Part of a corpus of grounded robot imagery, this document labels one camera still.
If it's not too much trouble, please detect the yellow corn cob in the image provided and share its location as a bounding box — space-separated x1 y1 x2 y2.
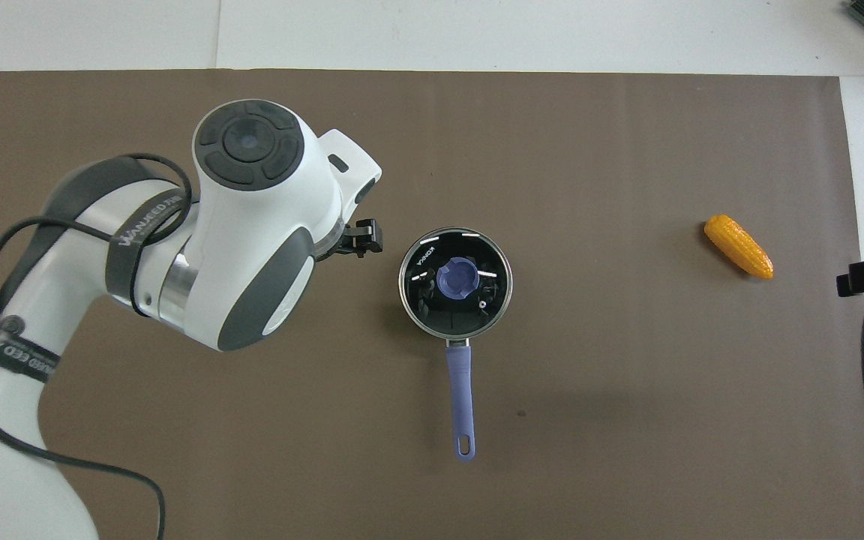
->
704 214 775 281

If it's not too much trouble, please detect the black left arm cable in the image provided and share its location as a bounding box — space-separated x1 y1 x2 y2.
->
0 154 193 540

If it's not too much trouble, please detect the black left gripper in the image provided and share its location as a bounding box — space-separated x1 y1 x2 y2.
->
318 219 384 261

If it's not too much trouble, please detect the brown table mat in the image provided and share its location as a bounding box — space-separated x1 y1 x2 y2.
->
0 70 864 540

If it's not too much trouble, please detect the blue saucepan with long handle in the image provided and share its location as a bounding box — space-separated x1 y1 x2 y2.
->
398 227 514 462

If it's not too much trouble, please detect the glass lid with blue knob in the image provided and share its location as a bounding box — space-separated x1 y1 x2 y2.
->
400 229 512 340

